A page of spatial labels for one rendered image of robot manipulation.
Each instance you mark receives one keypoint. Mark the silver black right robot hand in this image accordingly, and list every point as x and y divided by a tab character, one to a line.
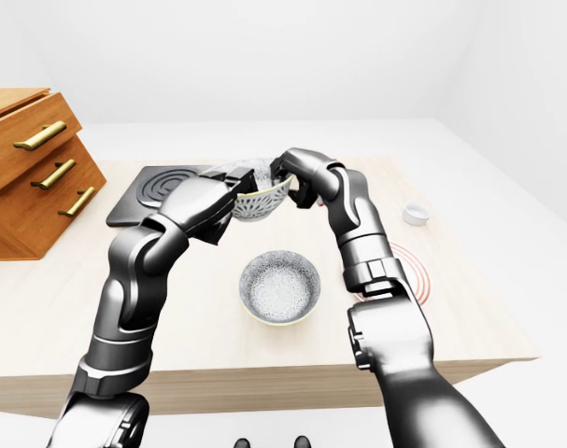
306	163

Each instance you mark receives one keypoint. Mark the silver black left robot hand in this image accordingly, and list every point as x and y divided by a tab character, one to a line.
196	200

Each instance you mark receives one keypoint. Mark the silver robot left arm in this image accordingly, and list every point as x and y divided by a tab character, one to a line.
124	298

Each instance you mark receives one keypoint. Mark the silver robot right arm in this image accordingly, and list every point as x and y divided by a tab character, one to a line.
395	354

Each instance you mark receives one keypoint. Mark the flat dark stove plate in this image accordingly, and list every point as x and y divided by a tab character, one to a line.
143	196

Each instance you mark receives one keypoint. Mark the patterned bowl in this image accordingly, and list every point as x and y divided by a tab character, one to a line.
279	289
259	205

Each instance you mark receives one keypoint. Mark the white plate with red rings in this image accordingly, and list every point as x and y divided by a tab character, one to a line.
416	280

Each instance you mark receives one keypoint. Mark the small white ramekin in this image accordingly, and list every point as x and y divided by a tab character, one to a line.
416	214

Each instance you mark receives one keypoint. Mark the wooden drawer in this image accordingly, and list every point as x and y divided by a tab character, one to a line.
54	228
26	196
12	163

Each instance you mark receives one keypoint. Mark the wooden cabinet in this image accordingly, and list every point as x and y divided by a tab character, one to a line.
12	233

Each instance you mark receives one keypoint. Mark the small dark rounded shape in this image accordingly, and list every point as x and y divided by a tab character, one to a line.
242	443
302	442

